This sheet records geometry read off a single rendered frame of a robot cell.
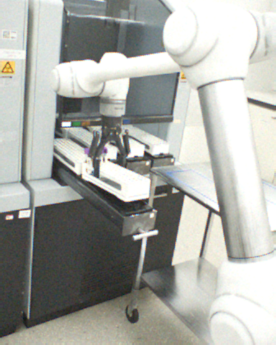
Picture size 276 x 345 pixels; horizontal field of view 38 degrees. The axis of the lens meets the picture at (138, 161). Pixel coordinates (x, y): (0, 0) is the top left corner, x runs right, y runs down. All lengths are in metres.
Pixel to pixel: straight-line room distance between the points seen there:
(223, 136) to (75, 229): 1.09
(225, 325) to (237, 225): 0.20
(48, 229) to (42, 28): 0.79
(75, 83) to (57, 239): 0.76
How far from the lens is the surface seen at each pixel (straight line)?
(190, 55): 0.83
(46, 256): 1.81
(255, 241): 0.87
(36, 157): 1.68
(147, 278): 1.97
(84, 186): 1.52
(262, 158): 3.84
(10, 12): 1.53
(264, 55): 1.01
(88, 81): 1.26
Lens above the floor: 1.42
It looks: 19 degrees down
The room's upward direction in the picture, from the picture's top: 8 degrees clockwise
